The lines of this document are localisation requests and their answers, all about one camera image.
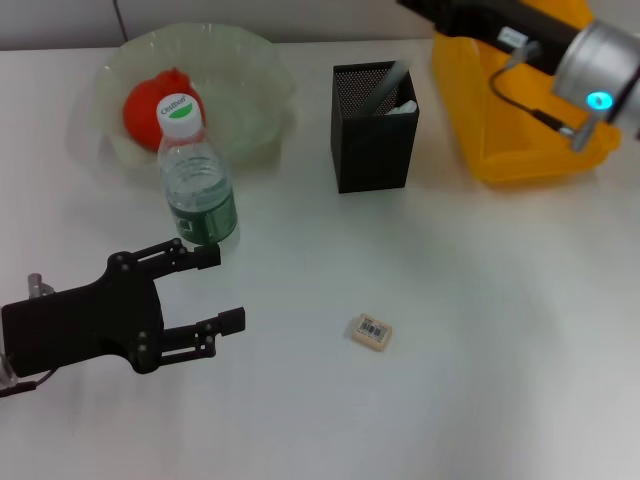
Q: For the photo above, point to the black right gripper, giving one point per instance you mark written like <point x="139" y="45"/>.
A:
<point x="480" y="20"/>

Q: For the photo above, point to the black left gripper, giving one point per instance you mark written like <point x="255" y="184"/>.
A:
<point x="85" y="325"/>

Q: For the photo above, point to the clear green-label water bottle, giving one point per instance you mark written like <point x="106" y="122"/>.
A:
<point x="200" y="200"/>

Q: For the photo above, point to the grey pen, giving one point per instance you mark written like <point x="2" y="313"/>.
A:
<point x="387" y="87"/>

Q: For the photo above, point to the green utility knife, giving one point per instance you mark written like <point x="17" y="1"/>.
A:
<point x="404" y="107"/>

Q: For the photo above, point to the beige eraser with barcode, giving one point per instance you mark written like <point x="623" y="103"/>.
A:
<point x="369" y="332"/>

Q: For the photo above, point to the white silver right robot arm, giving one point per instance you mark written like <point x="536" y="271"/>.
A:
<point x="600" y="65"/>

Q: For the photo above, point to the black mesh pen holder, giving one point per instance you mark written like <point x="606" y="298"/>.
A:
<point x="372" y="150"/>

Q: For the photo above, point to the yellow plastic bin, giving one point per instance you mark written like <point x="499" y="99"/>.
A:
<point x="510" y="135"/>

